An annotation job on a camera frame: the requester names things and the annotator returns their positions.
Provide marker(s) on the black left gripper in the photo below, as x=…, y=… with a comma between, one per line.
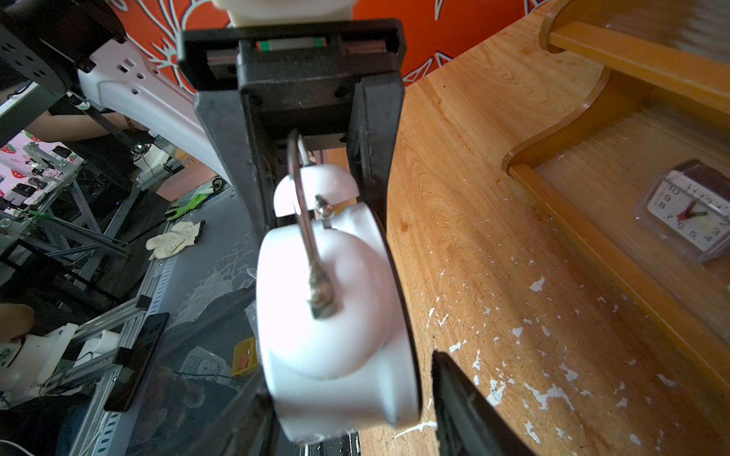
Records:
x=329, y=80

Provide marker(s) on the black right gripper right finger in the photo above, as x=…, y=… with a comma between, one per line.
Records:
x=466, y=422

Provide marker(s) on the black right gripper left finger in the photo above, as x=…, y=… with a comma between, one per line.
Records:
x=247, y=426

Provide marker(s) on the clear small square clock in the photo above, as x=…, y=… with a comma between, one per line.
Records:
x=688, y=207

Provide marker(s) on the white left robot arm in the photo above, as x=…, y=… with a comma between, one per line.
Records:
x=81, y=47

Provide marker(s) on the wooden two-tier shelf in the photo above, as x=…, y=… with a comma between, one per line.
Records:
x=662, y=98

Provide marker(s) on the black smartphone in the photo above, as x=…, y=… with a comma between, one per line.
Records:
x=130, y=377

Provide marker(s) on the green work glove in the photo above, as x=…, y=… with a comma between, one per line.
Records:
x=192, y=200

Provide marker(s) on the white work glove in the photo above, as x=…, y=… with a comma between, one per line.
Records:
x=176, y=239

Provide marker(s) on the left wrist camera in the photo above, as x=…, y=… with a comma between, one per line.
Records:
x=253, y=13

